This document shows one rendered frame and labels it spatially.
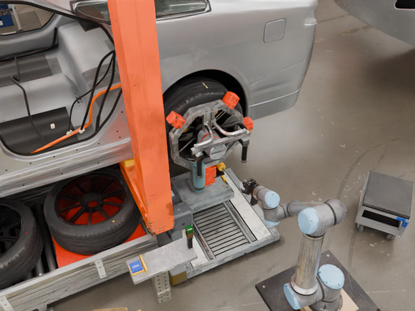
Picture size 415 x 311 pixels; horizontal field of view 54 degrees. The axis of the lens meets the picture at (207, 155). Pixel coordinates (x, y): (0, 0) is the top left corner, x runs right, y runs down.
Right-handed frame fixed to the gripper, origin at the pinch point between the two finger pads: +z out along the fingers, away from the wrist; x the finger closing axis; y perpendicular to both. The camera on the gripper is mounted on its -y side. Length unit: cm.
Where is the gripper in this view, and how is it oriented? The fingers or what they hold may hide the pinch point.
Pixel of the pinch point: (241, 186)
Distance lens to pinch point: 278.7
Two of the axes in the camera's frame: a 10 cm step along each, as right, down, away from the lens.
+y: -2.2, -9.1, -3.4
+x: -8.6, 3.5, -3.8
